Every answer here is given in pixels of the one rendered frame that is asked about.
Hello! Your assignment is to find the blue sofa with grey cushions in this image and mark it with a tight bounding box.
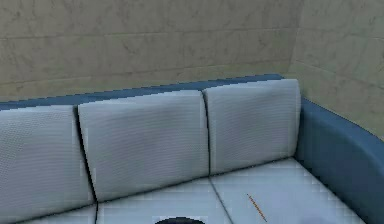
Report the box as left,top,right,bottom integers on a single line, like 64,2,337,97
0,73,384,224

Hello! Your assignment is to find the dark round object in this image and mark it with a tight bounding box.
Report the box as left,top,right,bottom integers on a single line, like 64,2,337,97
154,216,206,224

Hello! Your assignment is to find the thin orange pencil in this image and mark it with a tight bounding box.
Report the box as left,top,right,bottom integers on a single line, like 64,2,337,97
246,193,268,223

